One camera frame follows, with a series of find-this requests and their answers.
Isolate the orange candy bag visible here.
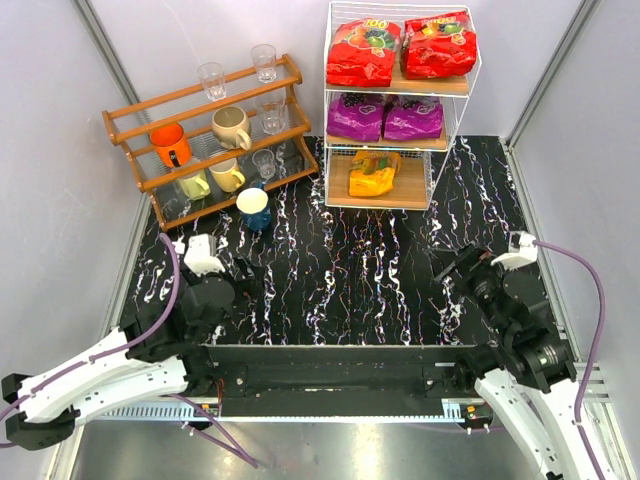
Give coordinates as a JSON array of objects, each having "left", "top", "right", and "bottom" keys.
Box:
[{"left": 348, "top": 150, "right": 402, "bottom": 197}]

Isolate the purple candy bag front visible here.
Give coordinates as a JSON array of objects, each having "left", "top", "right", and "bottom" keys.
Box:
[{"left": 383, "top": 96, "right": 444, "bottom": 141}]

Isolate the purple candy bag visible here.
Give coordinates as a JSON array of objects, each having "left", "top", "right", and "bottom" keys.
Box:
[
  {"left": 383, "top": 96, "right": 444, "bottom": 141},
  {"left": 327, "top": 93, "right": 385, "bottom": 142}
]

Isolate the purple candy bag back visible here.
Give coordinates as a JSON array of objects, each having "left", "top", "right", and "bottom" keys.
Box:
[{"left": 327, "top": 93, "right": 385, "bottom": 142}]

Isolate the red candy bag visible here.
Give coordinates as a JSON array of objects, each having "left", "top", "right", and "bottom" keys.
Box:
[
  {"left": 326, "top": 18, "right": 401, "bottom": 88},
  {"left": 401, "top": 10, "right": 478, "bottom": 80}
]

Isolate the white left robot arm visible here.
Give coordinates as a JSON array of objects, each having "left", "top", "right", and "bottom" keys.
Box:
[{"left": 1, "top": 258, "right": 472, "bottom": 451}]

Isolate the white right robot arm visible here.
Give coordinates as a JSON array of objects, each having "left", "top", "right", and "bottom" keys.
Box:
[{"left": 457, "top": 255, "right": 616, "bottom": 479}]

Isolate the clear glass bottom shelf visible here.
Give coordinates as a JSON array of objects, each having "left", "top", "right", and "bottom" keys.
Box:
[{"left": 252, "top": 149, "right": 275, "bottom": 182}]

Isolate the clear glass shelf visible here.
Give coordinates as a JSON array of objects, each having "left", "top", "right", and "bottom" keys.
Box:
[
  {"left": 252, "top": 149, "right": 275, "bottom": 182},
  {"left": 254, "top": 90, "right": 286, "bottom": 135}
]

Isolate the clear glass middle shelf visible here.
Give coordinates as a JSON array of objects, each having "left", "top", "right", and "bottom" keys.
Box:
[{"left": 254, "top": 90, "right": 286, "bottom": 135}]

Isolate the blue mug white inside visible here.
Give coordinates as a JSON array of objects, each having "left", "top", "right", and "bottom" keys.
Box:
[{"left": 236, "top": 182, "right": 271, "bottom": 232}]

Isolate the yellow mug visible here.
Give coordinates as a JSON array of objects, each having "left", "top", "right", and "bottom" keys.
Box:
[{"left": 209, "top": 158, "right": 246, "bottom": 193}]

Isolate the pale green mug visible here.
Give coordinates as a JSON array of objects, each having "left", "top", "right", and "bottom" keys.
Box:
[{"left": 178, "top": 171, "right": 211, "bottom": 200}]

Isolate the wooden cup rack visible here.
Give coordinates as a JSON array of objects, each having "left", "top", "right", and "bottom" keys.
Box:
[{"left": 102, "top": 53, "right": 319, "bottom": 231}]

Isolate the beige round mug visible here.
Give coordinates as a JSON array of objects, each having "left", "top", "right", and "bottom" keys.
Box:
[{"left": 212, "top": 106, "right": 252, "bottom": 151}]

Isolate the orange mug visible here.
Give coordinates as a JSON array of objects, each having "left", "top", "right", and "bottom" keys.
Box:
[{"left": 150, "top": 123, "right": 192, "bottom": 169}]

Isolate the clear glass top left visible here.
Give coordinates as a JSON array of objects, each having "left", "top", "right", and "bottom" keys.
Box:
[{"left": 197, "top": 62, "right": 226, "bottom": 102}]

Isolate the clear glass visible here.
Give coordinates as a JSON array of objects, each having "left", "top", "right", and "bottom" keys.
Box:
[
  {"left": 251, "top": 44, "right": 277, "bottom": 83},
  {"left": 197, "top": 62, "right": 226, "bottom": 102}
]

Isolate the clear glass top right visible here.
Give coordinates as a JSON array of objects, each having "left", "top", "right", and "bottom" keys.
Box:
[{"left": 251, "top": 44, "right": 277, "bottom": 83}]

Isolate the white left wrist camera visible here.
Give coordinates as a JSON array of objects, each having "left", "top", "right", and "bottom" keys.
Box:
[{"left": 173, "top": 233, "right": 226, "bottom": 276}]

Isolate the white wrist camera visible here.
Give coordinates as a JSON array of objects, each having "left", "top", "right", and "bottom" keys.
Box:
[
  {"left": 491, "top": 231, "right": 538, "bottom": 270},
  {"left": 173, "top": 233, "right": 226, "bottom": 276}
]

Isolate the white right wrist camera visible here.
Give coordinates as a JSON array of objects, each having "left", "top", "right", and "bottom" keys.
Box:
[{"left": 491, "top": 231, "right": 538, "bottom": 270}]

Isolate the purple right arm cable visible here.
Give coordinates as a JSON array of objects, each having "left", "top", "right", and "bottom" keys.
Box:
[{"left": 414, "top": 240, "right": 609, "bottom": 480}]

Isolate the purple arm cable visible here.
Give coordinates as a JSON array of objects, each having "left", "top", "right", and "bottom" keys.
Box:
[
  {"left": 414, "top": 240, "right": 609, "bottom": 480},
  {"left": 0, "top": 232, "right": 259, "bottom": 469}
]

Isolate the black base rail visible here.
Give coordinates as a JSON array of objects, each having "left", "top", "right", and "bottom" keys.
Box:
[{"left": 207, "top": 345, "right": 479, "bottom": 398}]

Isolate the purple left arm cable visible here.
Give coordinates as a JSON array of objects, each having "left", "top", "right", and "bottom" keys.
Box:
[{"left": 0, "top": 232, "right": 259, "bottom": 469}]

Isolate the white wire wooden shelf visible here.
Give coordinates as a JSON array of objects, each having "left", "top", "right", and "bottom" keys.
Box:
[{"left": 324, "top": 1, "right": 481, "bottom": 210}]

